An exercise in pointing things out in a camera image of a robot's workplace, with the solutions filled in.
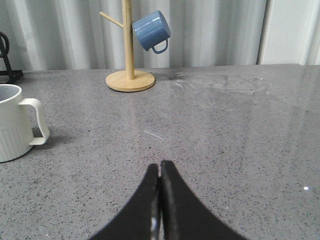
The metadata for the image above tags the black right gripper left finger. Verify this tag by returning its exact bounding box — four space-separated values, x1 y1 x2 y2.
91 163 160 240

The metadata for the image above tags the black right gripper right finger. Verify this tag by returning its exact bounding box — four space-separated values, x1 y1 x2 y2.
160 160 245 240

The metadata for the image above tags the white ribbed HOME mug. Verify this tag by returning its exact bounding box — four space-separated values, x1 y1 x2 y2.
0 84 50 163

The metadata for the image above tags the wooden mug tree stand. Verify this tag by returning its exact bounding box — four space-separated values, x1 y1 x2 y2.
99 0 155 93

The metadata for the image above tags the blue enamel mug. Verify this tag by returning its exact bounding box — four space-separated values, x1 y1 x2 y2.
132 10 171 54

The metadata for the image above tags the black wire mug rack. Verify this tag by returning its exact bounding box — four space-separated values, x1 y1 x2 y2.
0 32 24 84

